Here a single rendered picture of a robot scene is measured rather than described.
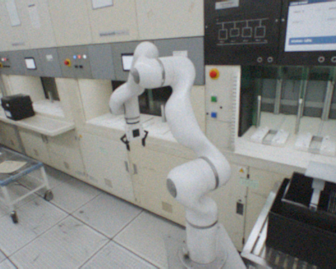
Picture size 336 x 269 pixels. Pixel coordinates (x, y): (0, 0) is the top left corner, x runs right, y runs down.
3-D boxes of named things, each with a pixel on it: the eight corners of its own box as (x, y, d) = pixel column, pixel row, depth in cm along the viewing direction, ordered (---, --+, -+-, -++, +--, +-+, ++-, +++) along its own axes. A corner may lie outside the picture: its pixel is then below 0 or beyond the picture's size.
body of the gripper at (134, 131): (126, 123, 124) (128, 143, 129) (143, 118, 129) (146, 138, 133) (121, 120, 131) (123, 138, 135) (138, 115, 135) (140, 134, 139)
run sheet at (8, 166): (-14, 171, 238) (-14, 170, 237) (6, 160, 259) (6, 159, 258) (10, 174, 230) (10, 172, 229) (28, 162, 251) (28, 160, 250)
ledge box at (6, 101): (4, 118, 289) (-3, 97, 279) (27, 112, 309) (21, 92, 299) (13, 122, 271) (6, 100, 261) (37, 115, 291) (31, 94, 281)
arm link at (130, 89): (119, 82, 98) (111, 120, 123) (153, 77, 105) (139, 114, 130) (111, 66, 101) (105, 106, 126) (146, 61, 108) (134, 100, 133)
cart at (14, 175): (-26, 196, 280) (-42, 161, 262) (17, 175, 319) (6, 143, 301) (15, 226, 228) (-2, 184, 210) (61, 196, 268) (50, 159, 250)
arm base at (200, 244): (185, 279, 86) (182, 241, 79) (174, 239, 103) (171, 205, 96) (234, 269, 88) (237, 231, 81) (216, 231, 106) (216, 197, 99)
